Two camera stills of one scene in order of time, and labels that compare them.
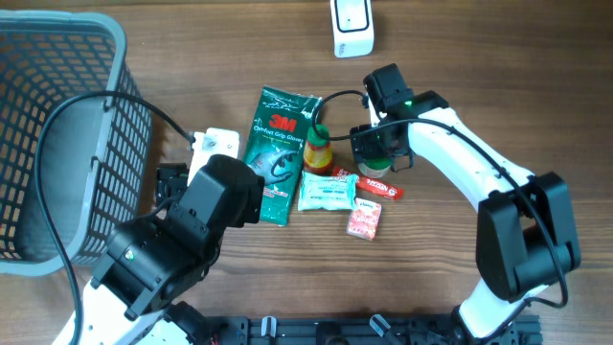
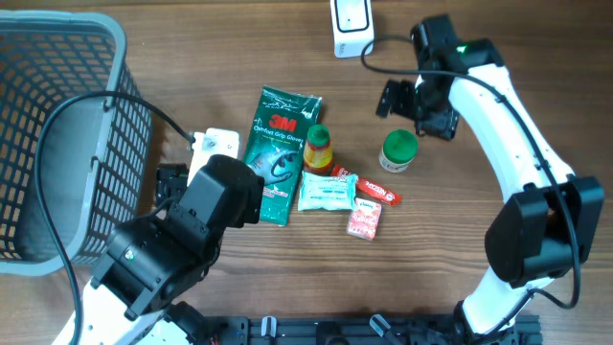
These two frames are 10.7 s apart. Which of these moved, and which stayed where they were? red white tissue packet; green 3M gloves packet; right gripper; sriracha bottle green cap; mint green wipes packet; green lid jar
Moved: right gripper; green lid jar
Stayed: green 3M gloves packet; red white tissue packet; sriracha bottle green cap; mint green wipes packet
